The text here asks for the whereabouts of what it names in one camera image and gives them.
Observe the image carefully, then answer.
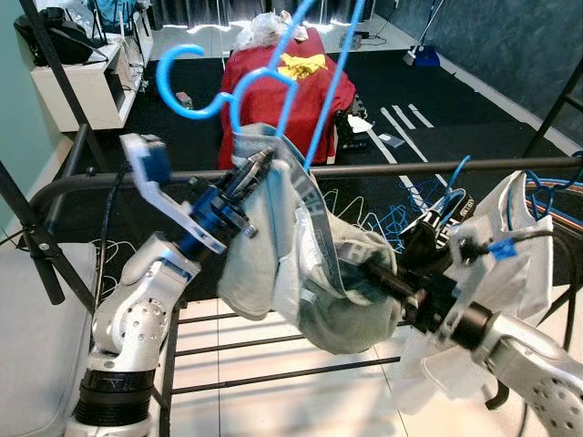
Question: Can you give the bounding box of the thin blue hanger hook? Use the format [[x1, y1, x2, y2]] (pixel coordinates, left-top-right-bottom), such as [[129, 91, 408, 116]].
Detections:
[[442, 155, 475, 215]]

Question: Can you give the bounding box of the small black garment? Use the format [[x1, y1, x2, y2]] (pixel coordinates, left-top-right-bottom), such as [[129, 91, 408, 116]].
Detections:
[[401, 189, 476, 274]]

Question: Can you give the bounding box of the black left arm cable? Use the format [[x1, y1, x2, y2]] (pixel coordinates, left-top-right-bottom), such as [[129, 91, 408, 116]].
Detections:
[[96, 168, 128, 315]]

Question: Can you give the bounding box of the blue dustpan with handle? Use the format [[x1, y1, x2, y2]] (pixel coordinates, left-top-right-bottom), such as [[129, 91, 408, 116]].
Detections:
[[404, 0, 449, 69]]

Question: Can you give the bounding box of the red cloth with yellow print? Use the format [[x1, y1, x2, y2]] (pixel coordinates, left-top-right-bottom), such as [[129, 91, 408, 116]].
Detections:
[[217, 27, 358, 171]]

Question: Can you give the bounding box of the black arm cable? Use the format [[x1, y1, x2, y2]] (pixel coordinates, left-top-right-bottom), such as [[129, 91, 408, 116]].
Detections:
[[96, 168, 128, 315], [487, 228, 583, 437]]

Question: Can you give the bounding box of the black rug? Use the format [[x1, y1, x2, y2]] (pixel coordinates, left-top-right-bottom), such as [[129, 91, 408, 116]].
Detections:
[[46, 50, 583, 301]]

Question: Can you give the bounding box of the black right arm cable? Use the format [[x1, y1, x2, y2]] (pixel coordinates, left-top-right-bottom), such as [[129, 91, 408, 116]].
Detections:
[[487, 228, 583, 437]]

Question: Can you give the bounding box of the blue plastic hanger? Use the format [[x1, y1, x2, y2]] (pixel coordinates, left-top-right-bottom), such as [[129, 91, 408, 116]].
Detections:
[[155, 0, 367, 174]]

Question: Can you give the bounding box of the black bag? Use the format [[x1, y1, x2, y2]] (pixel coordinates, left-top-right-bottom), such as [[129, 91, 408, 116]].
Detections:
[[13, 7, 94, 66]]

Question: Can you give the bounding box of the spare blue hangers bunch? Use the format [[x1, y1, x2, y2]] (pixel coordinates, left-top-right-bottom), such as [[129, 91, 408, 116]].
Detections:
[[527, 157, 583, 233]]

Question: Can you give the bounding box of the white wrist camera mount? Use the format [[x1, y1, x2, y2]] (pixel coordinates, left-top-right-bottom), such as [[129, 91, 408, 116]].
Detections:
[[435, 228, 518, 345], [120, 133, 258, 258]]

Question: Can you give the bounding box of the black metal clothes rack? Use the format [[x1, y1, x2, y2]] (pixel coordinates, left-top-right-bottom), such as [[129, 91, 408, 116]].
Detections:
[[0, 0, 583, 437]]

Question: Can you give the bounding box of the light grey shirt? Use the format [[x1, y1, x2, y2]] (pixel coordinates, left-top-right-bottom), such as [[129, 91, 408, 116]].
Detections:
[[217, 123, 413, 356]]

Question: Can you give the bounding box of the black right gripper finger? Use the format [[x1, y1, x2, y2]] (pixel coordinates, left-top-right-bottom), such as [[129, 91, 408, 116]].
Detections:
[[375, 278, 415, 306], [363, 259, 411, 288]]

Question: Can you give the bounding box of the clear plastic bag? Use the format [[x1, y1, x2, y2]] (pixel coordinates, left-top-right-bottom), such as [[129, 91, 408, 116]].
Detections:
[[235, 11, 303, 51]]

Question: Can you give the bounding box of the white shirt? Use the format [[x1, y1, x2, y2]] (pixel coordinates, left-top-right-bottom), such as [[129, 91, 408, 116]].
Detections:
[[390, 168, 558, 415]]

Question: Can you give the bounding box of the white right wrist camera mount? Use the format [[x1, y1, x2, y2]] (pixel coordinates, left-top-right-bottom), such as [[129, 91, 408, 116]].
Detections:
[[435, 228, 518, 345]]

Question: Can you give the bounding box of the white low cabinet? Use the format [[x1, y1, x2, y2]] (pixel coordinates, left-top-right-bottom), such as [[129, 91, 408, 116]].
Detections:
[[27, 9, 156, 133]]

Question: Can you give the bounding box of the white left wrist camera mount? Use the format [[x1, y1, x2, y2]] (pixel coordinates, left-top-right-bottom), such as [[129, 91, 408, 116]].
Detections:
[[120, 133, 258, 258]]

